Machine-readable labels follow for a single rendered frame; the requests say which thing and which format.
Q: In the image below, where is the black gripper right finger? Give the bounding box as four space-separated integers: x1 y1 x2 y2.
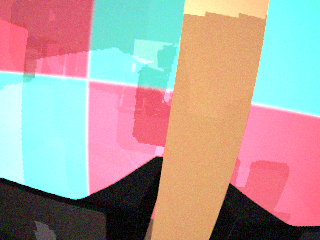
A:
209 183 320 240

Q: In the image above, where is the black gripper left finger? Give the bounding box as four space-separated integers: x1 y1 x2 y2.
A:
0 156 164 240

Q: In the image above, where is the long wooden rail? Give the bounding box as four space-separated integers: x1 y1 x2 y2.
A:
151 0 269 240

